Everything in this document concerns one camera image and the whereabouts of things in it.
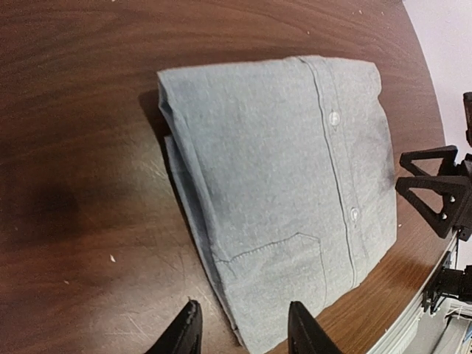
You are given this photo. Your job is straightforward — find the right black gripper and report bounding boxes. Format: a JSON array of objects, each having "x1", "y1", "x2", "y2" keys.
[{"x1": 395, "y1": 145, "x2": 471, "y2": 242}]

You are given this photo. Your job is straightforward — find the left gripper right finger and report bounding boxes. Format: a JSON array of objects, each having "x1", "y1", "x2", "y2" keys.
[{"x1": 288, "y1": 301, "x2": 341, "y2": 354}]

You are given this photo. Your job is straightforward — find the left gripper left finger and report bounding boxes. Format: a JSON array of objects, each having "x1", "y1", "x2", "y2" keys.
[{"x1": 145, "y1": 300, "x2": 203, "y2": 354}]

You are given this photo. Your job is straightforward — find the grey long sleeve shirt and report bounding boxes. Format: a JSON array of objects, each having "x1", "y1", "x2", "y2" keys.
[{"x1": 158, "y1": 55, "x2": 397, "y2": 353}]

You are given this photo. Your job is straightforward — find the aluminium front rail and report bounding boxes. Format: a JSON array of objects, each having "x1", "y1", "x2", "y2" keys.
[{"x1": 367, "y1": 233, "x2": 457, "y2": 354}]

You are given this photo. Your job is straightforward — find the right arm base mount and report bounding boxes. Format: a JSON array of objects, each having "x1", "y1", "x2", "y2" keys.
[{"x1": 421, "y1": 251, "x2": 471, "y2": 314}]

